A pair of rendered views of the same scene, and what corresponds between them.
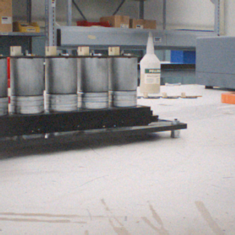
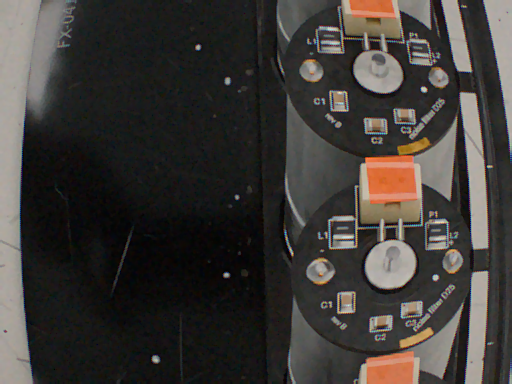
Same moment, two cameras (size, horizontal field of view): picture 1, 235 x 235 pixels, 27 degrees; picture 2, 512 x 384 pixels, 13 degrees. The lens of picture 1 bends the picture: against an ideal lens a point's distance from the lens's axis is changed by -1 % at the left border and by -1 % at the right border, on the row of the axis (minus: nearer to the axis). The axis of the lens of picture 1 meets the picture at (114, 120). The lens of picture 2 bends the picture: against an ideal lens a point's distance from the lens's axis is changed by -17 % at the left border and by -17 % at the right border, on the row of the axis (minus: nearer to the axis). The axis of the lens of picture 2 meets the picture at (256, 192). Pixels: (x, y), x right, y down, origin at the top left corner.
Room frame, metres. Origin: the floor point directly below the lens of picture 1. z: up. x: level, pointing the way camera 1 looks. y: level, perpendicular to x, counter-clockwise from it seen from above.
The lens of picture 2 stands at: (0.44, -0.11, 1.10)
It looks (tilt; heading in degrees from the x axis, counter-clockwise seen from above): 62 degrees down; 123
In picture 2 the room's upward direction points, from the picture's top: straight up
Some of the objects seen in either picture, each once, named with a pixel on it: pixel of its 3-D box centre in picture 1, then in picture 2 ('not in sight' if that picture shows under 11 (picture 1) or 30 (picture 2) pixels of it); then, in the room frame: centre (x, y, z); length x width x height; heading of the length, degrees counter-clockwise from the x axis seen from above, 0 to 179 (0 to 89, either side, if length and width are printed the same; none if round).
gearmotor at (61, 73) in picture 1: (61, 88); (375, 162); (0.37, 0.04, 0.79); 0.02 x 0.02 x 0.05
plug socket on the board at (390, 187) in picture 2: (84, 51); (391, 199); (0.38, 0.02, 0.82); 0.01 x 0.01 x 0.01; 34
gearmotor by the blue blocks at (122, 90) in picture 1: (122, 85); not in sight; (0.40, -0.01, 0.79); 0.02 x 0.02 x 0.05
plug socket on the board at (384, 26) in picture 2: (52, 51); (372, 17); (0.36, 0.05, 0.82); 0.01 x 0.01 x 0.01; 34
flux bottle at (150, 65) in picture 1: (150, 62); not in sight; (0.80, -0.06, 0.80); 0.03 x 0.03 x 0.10
